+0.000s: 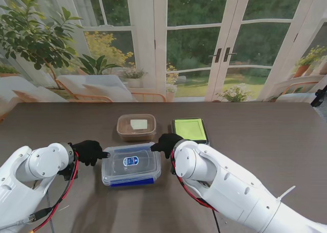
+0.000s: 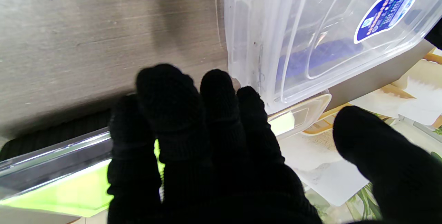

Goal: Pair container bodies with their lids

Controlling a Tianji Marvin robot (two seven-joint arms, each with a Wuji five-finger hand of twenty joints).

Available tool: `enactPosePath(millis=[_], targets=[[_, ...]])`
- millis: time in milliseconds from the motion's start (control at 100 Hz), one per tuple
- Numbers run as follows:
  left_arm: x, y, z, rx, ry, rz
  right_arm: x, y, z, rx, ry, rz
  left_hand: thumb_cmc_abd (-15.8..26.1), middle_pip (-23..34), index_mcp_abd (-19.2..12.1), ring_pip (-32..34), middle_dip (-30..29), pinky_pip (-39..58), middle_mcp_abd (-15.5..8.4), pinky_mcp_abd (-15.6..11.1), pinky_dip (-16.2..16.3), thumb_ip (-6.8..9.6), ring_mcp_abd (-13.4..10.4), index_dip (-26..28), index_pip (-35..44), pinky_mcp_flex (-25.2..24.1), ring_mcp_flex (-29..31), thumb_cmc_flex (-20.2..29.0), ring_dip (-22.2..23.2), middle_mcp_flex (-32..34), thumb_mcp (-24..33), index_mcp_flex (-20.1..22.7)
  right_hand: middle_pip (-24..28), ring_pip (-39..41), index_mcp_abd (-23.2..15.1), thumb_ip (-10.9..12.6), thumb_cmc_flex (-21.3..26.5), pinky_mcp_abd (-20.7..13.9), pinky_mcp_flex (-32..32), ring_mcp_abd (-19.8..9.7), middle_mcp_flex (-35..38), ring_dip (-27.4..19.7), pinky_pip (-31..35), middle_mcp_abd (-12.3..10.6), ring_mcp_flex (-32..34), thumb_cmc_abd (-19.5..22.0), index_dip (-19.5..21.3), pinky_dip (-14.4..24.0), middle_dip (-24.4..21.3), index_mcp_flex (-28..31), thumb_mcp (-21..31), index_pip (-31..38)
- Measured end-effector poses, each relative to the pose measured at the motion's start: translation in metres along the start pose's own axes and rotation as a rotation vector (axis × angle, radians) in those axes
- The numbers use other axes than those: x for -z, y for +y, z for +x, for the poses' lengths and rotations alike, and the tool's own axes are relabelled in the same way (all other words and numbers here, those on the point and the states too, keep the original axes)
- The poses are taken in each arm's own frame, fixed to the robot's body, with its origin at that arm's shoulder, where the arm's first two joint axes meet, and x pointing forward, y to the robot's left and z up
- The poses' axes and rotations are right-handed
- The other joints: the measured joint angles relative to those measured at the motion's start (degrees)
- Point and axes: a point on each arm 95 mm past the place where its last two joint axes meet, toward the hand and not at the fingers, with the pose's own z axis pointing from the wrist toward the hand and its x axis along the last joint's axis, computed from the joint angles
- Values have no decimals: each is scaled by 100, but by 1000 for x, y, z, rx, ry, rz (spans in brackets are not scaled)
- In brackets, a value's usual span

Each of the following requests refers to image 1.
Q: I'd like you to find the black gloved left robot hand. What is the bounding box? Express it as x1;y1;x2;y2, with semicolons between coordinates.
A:
71;140;111;167

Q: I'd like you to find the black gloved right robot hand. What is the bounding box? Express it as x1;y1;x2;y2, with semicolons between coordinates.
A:
150;133;183;159

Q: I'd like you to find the clear lid with green sheet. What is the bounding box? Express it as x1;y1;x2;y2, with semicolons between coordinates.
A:
171;118;211;146

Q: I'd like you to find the brown translucent container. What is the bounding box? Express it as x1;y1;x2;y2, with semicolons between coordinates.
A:
116;113;157;142

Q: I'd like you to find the small clear lid white label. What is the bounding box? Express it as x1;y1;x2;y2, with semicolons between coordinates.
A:
117;113;156;136

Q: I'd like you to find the large clear lid blue sticker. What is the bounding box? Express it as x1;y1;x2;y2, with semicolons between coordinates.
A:
101;143;162;184

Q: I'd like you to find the clear container with blue clips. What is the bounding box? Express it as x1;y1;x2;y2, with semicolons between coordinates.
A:
101;143;162;188

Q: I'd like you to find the black tripod stand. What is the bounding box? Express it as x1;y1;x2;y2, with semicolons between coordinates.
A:
310;89;327;107

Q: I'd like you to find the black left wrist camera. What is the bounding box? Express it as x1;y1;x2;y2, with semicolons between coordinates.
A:
57;164;79;181

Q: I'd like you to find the red cable on left arm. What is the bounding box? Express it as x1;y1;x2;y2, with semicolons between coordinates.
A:
32;152;80;233

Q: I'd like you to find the red cable on arm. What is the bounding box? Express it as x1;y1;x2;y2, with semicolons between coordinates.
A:
170;151;218;211
32;152;80;233

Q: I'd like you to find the red cable on right arm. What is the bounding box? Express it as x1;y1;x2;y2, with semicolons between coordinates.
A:
170;151;218;211

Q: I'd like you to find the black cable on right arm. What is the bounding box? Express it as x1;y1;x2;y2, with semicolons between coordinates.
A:
213;209;222;233

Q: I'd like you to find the grey cable on left arm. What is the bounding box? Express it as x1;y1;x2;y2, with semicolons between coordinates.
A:
0;208;56;233

